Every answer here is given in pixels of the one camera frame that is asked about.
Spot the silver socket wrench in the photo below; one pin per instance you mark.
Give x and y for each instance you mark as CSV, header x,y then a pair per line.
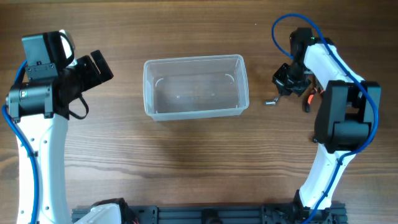
x,y
272,102

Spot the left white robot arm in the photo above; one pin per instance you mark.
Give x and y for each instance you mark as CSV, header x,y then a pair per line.
x,y
38,113

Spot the clear plastic container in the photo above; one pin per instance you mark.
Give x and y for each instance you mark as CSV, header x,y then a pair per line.
x,y
195,87

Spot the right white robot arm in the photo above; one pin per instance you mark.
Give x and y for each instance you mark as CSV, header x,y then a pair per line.
x,y
344,121

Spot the orange black needle-nose pliers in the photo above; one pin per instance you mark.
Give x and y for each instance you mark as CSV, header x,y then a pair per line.
x,y
309,99

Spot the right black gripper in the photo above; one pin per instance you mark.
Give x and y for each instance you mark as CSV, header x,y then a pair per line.
x,y
278,79

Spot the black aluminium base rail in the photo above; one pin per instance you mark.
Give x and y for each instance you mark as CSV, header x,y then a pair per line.
x,y
265,214

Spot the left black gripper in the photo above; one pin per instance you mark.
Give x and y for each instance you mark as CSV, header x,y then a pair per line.
x,y
94,78

